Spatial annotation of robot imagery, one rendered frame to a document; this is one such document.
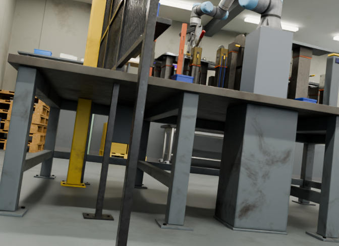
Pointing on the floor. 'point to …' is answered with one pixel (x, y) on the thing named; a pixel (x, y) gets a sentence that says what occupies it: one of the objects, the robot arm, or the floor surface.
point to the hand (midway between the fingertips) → (188, 51)
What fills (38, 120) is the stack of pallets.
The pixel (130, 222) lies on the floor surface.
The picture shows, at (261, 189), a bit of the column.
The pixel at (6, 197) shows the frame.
